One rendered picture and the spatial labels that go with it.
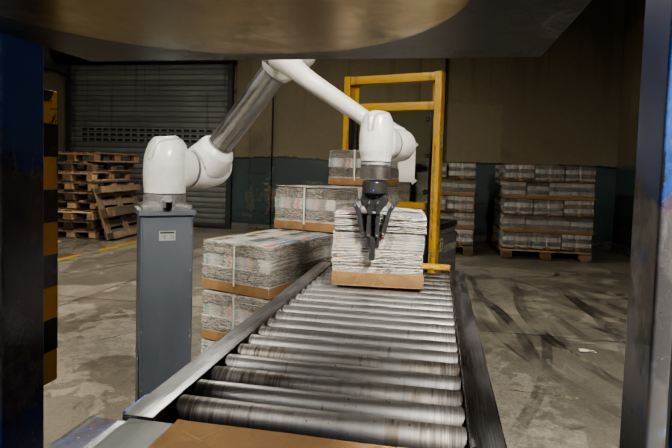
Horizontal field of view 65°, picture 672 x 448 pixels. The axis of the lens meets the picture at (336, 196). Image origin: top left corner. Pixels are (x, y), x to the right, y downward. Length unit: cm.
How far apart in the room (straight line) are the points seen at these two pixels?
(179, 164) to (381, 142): 83
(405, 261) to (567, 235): 622
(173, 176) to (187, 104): 827
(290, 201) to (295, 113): 679
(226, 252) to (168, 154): 59
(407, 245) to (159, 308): 96
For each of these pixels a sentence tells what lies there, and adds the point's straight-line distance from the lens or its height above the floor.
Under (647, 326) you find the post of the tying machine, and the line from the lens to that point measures 68.
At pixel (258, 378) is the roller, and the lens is 101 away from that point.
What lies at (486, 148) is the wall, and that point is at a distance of 926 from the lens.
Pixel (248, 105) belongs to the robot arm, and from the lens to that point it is 206.
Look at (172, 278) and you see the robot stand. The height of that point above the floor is 75.
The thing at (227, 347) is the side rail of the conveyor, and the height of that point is 80.
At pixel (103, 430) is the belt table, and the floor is 79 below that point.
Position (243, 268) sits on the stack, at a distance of 238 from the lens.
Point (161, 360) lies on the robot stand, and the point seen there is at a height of 44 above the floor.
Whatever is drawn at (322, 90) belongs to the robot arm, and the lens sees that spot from 175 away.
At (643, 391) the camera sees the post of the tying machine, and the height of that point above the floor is 94.
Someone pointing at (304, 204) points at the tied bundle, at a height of 97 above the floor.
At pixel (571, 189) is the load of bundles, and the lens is 776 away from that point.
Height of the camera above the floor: 117
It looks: 3 degrees down
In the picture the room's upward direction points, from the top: 2 degrees clockwise
